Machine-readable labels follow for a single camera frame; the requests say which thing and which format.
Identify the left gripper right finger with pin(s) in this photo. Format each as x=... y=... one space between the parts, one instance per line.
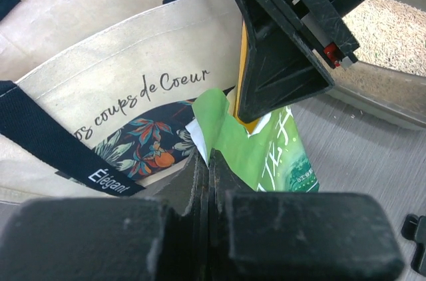
x=296 y=235

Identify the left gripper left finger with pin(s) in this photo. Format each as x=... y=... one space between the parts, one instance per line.
x=158 y=235

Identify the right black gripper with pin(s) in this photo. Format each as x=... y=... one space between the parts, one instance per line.
x=281 y=68

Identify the yellow plastic scoop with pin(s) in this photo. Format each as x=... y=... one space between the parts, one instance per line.
x=234 y=95

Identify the green cat litter bag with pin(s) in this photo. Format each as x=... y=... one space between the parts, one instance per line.
x=272 y=157

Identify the clean litter granules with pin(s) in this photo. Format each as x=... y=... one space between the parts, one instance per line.
x=391 y=34

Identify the grey litter box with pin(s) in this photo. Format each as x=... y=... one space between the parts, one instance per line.
x=394 y=96

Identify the beige canvas tote bag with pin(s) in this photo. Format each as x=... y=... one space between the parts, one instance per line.
x=121 y=75

